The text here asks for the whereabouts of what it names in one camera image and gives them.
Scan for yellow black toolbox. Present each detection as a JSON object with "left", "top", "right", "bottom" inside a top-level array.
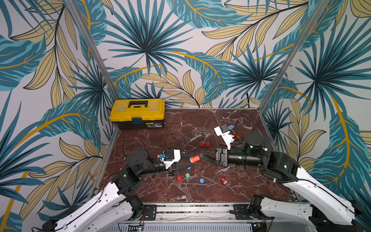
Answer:
[{"left": 110, "top": 99, "right": 165, "bottom": 130}]

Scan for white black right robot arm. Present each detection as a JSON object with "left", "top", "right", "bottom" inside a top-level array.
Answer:
[{"left": 200, "top": 130, "right": 363, "bottom": 232}]

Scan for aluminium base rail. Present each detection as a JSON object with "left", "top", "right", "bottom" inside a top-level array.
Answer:
[{"left": 110, "top": 202, "right": 315, "bottom": 232}]

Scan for orange handled pliers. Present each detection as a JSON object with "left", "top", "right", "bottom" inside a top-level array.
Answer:
[{"left": 231, "top": 129, "right": 240, "bottom": 140}]

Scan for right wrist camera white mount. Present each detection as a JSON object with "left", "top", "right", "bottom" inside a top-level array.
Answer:
[{"left": 214, "top": 124, "right": 235, "bottom": 150}]

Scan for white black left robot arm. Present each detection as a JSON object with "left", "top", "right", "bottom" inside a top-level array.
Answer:
[{"left": 32, "top": 147, "right": 193, "bottom": 232}]

